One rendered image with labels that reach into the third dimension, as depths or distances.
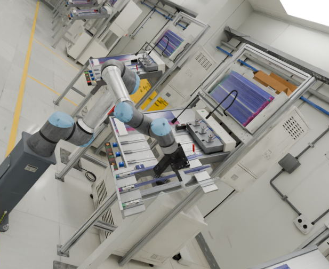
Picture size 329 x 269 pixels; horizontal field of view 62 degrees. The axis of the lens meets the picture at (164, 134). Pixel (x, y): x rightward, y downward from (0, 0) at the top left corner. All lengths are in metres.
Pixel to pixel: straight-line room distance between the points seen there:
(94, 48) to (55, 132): 4.78
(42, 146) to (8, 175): 0.24
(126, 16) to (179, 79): 3.25
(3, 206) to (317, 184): 2.76
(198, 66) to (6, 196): 2.30
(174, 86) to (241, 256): 2.01
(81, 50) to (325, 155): 4.85
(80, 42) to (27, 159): 4.75
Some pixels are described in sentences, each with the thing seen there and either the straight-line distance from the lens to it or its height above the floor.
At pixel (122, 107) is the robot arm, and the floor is 1.11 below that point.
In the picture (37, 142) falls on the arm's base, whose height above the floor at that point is 0.60.
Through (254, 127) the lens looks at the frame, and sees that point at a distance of 1.88.
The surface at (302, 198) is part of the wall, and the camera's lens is 3.22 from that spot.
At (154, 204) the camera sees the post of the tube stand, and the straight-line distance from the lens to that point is 1.53.
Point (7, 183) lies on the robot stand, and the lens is 1.71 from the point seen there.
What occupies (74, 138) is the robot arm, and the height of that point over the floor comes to 0.71.
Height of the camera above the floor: 1.37
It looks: 12 degrees down
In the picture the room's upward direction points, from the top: 43 degrees clockwise
